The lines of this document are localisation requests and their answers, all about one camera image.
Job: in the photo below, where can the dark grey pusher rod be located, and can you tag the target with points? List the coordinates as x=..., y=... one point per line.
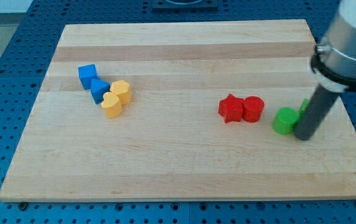
x=315, y=112

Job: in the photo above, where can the blue triangle block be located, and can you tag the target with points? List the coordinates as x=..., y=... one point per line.
x=98, y=89

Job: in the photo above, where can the green cylinder block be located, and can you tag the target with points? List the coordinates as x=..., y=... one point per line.
x=285, y=120

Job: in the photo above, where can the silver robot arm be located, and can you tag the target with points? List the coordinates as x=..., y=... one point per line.
x=334, y=59

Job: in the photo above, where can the red star block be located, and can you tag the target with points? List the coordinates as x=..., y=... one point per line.
x=231, y=108

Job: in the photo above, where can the wooden board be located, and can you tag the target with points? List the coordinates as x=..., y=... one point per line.
x=170, y=143

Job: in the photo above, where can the blue cube block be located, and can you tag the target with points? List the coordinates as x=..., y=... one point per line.
x=86, y=74

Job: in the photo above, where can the green star block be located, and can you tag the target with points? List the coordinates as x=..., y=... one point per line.
x=303, y=107

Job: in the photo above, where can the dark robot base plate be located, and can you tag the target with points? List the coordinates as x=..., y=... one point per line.
x=173, y=5

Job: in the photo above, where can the yellow hexagon block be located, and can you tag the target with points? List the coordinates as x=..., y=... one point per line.
x=123, y=91

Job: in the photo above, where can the red cylinder block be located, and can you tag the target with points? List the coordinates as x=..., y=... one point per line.
x=253, y=107

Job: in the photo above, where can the yellow heart block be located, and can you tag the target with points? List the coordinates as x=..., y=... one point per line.
x=111, y=105

